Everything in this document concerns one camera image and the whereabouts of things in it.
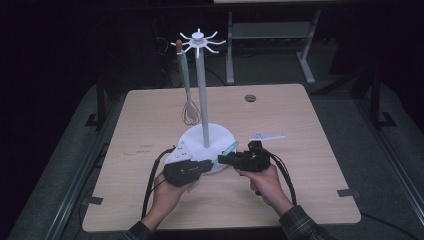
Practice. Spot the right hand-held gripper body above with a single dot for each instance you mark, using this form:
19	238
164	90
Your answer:
253	161

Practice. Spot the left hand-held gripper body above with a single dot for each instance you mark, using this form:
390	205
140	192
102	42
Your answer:
181	173

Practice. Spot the white utensil rack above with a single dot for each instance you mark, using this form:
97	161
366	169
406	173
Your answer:
216	133

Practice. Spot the person's left hand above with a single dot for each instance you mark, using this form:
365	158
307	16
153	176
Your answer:
168	196

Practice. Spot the person's right hand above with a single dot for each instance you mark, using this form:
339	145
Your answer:
266	186

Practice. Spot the grey round table grommet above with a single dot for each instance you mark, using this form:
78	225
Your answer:
250	98

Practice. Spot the grey tape strip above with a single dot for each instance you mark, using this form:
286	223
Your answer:
93	200
348	193

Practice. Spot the black metal stand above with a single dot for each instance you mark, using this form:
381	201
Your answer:
100	106
376	106

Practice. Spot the metal floor rail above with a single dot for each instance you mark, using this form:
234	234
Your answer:
400	173
71	193

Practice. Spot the white desk frame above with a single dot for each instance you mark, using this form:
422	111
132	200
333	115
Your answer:
270	30

